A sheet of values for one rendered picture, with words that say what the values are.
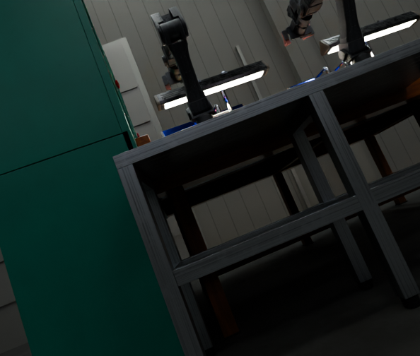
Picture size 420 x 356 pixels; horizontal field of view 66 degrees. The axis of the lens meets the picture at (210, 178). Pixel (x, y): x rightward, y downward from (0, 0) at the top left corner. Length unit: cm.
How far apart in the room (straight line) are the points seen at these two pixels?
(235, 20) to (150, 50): 112
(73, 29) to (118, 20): 313
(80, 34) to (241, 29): 315
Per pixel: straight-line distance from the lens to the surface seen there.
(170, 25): 113
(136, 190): 90
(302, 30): 164
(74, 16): 154
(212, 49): 427
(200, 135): 91
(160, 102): 166
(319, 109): 98
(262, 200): 373
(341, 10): 134
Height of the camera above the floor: 39
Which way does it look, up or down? 8 degrees up
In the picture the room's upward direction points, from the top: 22 degrees counter-clockwise
